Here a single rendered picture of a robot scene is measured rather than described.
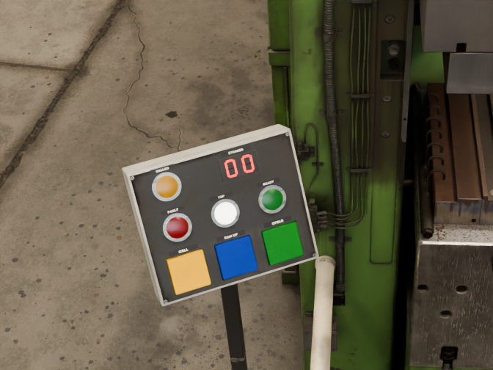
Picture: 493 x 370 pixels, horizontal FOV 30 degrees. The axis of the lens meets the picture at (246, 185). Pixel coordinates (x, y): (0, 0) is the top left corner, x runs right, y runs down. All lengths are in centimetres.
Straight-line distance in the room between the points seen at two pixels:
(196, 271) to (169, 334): 121
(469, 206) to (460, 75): 35
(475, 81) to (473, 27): 12
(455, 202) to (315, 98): 37
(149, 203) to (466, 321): 83
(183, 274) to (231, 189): 19
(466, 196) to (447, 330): 38
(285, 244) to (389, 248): 51
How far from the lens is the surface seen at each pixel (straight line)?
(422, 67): 237
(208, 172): 181
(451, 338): 227
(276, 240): 187
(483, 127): 220
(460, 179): 205
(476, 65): 179
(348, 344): 262
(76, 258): 334
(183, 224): 182
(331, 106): 199
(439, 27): 173
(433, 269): 208
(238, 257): 186
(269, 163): 184
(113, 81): 410
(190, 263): 184
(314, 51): 193
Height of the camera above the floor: 238
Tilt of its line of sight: 43 degrees down
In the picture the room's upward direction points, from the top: 6 degrees counter-clockwise
